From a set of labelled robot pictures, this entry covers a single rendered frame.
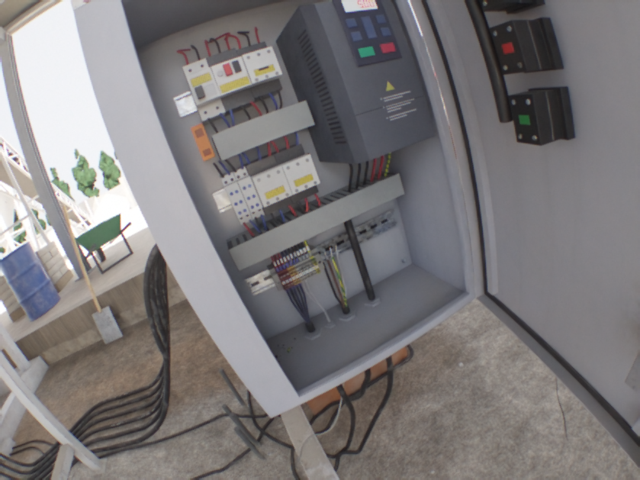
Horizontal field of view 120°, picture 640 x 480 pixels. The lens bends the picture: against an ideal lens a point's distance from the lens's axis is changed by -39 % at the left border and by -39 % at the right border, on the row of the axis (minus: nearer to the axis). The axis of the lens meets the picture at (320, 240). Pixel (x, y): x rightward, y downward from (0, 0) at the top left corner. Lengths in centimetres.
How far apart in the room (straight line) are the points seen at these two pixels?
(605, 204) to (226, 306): 41
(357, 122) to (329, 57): 9
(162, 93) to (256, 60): 17
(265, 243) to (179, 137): 22
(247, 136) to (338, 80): 15
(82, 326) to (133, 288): 75
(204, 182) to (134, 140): 20
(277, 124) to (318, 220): 16
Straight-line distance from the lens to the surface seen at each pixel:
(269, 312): 59
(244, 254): 47
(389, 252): 64
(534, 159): 36
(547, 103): 28
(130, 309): 302
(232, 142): 45
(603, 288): 35
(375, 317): 58
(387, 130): 40
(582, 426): 119
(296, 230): 48
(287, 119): 46
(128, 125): 34
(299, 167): 44
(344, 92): 38
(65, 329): 340
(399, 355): 134
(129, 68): 35
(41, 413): 165
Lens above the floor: 101
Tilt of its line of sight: 22 degrees down
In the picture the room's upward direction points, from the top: 20 degrees counter-clockwise
